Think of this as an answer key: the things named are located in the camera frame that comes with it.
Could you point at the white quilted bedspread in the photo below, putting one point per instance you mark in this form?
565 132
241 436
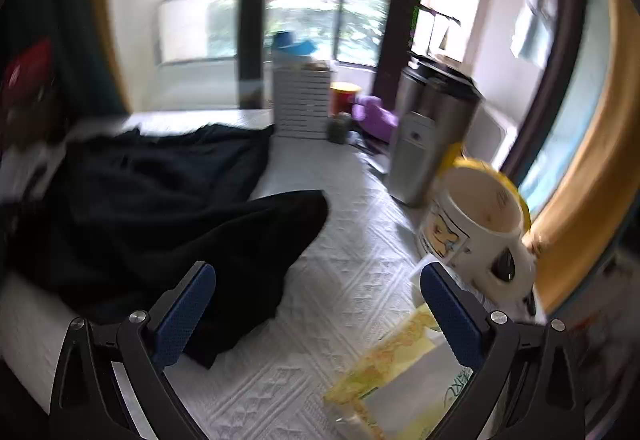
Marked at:
350 245

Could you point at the dark door frame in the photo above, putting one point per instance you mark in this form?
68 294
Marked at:
254 20
550 70
402 5

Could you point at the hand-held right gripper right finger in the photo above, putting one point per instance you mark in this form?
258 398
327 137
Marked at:
450 315

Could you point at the yellow curtain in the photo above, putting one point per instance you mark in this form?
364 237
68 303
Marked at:
107 20
585 170

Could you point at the blue item in basket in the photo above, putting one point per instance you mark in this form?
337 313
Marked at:
292 47

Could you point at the black knit garment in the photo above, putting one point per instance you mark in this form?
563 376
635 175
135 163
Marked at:
200 245

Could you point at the yellow tissue pack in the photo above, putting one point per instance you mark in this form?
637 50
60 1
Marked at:
390 370

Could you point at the black shirt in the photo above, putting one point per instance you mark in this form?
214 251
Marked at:
165 165

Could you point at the white cartoon mug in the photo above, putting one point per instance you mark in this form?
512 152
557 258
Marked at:
465 225

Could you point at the teal curtain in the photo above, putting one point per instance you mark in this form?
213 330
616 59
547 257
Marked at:
45 10

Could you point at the hanging grey clothes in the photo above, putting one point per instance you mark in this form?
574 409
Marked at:
535 20

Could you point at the red and yellow cup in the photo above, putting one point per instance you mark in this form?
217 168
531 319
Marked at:
345 97

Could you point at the purple cloth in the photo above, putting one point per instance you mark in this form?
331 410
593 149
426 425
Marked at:
375 117

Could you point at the steel tumbler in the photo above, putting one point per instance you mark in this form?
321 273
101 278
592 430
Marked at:
425 135

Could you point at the white slatted basket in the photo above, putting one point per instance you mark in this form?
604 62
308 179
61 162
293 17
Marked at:
302 102

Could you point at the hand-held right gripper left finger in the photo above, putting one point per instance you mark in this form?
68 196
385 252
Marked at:
185 320

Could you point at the small grey item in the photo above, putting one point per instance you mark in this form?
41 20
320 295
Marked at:
340 129

